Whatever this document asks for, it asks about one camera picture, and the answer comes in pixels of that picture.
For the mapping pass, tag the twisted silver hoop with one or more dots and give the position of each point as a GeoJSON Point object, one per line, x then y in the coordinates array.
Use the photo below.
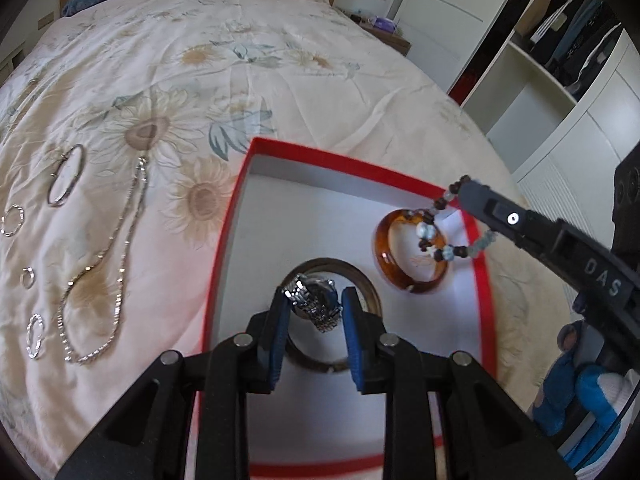
{"type": "Point", "coordinates": [20, 210]}

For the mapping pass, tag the amber bangle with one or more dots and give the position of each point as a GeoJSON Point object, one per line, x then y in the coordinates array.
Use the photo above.
{"type": "Point", "coordinates": [382, 260]}

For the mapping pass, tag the plain silver hoop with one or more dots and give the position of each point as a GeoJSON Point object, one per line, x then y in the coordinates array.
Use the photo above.
{"type": "Point", "coordinates": [28, 340]}

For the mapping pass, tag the white wardrobe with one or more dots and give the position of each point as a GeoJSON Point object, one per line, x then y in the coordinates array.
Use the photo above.
{"type": "Point", "coordinates": [450, 0]}

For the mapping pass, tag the blue white fabric item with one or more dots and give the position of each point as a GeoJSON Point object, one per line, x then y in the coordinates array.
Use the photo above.
{"type": "Point", "coordinates": [595, 390]}

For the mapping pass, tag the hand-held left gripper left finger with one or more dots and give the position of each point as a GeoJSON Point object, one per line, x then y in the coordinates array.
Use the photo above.
{"type": "Point", "coordinates": [280, 340]}

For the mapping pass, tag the red jewelry box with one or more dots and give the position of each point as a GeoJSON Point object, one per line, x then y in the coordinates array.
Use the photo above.
{"type": "Point", "coordinates": [260, 220]}

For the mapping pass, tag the brown wooden bangle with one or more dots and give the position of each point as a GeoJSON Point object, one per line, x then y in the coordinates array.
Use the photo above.
{"type": "Point", "coordinates": [370, 295]}

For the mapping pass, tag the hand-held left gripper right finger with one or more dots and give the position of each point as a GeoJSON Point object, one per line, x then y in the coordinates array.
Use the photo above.
{"type": "Point", "coordinates": [352, 340]}

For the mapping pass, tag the silver wristwatch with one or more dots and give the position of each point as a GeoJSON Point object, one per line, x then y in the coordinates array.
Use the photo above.
{"type": "Point", "coordinates": [310, 300]}

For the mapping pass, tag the hanging dark clothes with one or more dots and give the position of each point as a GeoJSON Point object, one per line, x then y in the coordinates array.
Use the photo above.
{"type": "Point", "coordinates": [575, 40]}

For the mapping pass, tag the floral bed blanket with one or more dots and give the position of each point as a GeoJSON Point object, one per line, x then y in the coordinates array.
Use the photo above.
{"type": "Point", "coordinates": [300, 85]}

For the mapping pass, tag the purple box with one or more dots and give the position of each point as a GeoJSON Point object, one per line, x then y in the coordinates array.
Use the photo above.
{"type": "Point", "coordinates": [385, 23]}

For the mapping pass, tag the wooden nightstand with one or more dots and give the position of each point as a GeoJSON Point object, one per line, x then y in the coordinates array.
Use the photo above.
{"type": "Point", "coordinates": [395, 40]}

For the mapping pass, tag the silver bangle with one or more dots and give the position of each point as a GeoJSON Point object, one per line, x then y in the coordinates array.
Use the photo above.
{"type": "Point", "coordinates": [56, 176]}

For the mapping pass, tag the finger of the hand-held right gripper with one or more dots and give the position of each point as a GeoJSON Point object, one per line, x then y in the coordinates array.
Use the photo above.
{"type": "Point", "coordinates": [500, 212]}

